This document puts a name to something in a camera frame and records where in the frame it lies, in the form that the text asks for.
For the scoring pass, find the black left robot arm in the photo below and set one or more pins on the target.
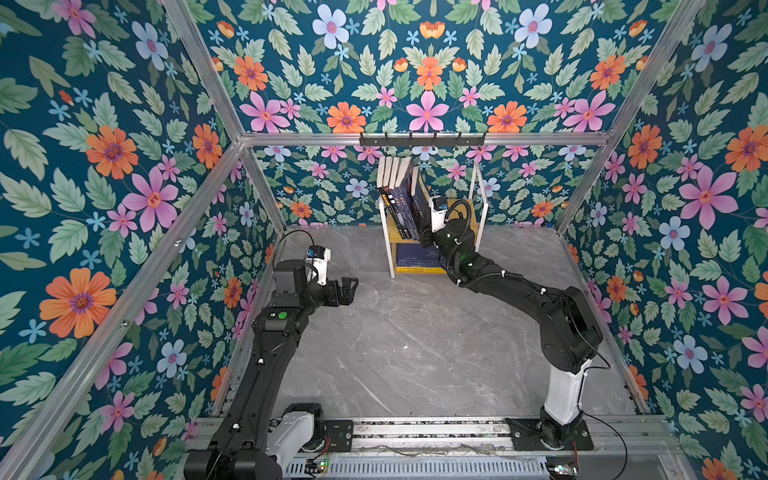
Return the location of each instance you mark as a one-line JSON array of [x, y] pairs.
[[244, 446]]

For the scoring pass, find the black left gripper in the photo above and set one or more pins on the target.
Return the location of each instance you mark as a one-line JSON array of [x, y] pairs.
[[347, 292]]

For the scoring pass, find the dark patterned book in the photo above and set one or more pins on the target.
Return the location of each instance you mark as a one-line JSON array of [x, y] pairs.
[[406, 165]]

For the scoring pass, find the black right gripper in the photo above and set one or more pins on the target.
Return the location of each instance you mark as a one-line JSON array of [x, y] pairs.
[[426, 235]]

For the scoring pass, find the dark book orange calligraphy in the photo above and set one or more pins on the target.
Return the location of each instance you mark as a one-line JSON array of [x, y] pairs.
[[395, 186]]

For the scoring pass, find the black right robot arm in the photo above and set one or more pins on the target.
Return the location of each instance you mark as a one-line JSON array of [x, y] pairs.
[[569, 332]]

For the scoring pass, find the black wolf cover book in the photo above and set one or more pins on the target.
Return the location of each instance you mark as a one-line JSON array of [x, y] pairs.
[[391, 199]]

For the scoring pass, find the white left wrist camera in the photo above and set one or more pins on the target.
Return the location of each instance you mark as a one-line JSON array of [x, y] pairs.
[[317, 259]]

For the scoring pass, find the black hook rail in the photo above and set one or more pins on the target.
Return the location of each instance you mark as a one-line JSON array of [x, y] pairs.
[[409, 140]]

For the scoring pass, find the small dark blue book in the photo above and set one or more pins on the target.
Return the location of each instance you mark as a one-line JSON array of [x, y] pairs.
[[420, 197]]

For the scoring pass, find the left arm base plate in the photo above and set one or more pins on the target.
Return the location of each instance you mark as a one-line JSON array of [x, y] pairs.
[[335, 436]]

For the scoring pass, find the aluminium mounting rail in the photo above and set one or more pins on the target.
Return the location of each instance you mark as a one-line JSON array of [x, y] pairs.
[[420, 438]]

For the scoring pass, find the black book on shelf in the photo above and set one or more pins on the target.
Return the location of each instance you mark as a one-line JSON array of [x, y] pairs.
[[381, 177]]

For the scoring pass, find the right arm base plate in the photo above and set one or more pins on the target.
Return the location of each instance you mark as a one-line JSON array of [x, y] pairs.
[[529, 434]]

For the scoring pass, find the white wooden book shelf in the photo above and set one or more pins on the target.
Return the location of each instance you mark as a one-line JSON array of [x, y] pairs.
[[468, 215]]

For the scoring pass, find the yellow cartoon cover book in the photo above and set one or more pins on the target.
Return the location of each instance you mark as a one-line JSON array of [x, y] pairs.
[[417, 270]]

